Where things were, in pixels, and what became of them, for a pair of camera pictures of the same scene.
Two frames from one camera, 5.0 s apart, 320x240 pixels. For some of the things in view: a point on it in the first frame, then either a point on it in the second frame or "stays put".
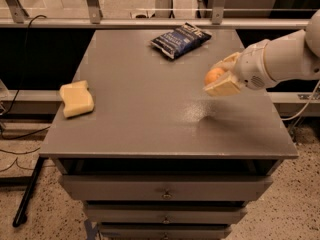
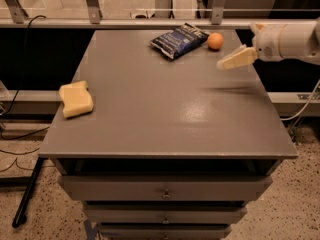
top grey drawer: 165,187 stays put
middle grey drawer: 162,214 stays put
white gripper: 250,68 -> 266,44
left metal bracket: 18,13 stays put
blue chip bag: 181,41 stays put
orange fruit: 213,74 -> 215,40
